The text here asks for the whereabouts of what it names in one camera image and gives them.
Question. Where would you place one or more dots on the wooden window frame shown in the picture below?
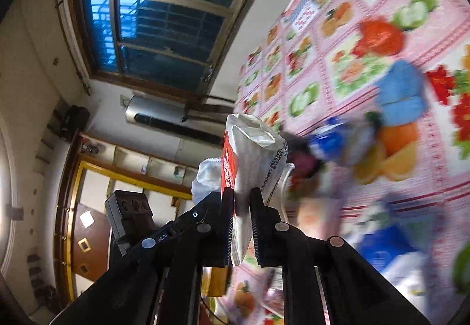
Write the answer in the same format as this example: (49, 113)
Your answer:
(167, 48)

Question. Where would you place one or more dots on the white wall shelf cabinet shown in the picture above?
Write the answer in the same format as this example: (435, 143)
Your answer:
(93, 170)

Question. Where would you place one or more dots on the red label wet wipes pack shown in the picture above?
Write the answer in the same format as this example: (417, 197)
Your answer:
(253, 156)

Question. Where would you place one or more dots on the playing cards stack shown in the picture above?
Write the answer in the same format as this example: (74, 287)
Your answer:
(298, 14)

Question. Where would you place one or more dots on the silver tower air conditioner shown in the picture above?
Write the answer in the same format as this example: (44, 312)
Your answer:
(175, 119)

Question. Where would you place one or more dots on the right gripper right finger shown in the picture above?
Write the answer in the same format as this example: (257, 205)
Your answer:
(324, 282)

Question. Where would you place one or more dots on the floral fruit tablecloth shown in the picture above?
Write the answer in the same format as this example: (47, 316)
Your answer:
(405, 204)

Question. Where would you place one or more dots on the blue Vinda tissue pack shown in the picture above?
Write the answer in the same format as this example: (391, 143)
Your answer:
(342, 141)

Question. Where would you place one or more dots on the red plastic bag ball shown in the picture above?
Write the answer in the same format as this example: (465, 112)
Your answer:
(381, 37)

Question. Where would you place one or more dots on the blue fuzzy cloth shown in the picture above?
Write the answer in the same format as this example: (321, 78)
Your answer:
(400, 94)

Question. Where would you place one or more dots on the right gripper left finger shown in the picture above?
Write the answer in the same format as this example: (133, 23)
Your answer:
(159, 280)

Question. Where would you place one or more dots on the white cloth sock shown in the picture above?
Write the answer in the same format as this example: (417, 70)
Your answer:
(207, 180)

